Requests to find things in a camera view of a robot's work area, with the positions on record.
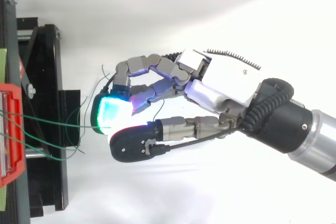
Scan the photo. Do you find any black coiled cable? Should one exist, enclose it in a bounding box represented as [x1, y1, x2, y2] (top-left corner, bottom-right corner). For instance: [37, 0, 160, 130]
[242, 77, 295, 133]

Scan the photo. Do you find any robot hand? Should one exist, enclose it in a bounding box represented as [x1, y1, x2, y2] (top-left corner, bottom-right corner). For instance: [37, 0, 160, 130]
[90, 48, 264, 163]

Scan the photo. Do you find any green cable bundle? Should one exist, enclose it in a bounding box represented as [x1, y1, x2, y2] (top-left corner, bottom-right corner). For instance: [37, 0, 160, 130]
[0, 63, 112, 162]

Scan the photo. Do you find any red bin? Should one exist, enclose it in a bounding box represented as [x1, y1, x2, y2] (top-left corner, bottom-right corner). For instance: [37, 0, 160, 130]
[0, 82, 26, 188]

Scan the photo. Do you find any thin black cable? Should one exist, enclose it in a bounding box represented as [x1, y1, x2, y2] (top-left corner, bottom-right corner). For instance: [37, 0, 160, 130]
[150, 126, 245, 154]

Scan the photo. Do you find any black stand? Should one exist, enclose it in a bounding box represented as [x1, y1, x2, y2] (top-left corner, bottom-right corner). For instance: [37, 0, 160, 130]
[0, 0, 81, 224]

